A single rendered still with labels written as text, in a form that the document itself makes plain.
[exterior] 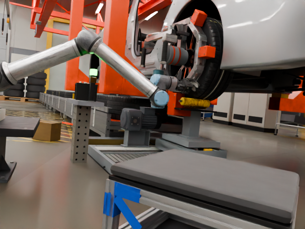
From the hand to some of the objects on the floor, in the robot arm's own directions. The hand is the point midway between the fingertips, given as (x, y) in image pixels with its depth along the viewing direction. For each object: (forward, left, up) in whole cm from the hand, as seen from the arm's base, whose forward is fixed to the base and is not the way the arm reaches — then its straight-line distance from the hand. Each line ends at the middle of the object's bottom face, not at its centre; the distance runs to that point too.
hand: (197, 84), depth 190 cm
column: (-82, +24, -57) cm, 103 cm away
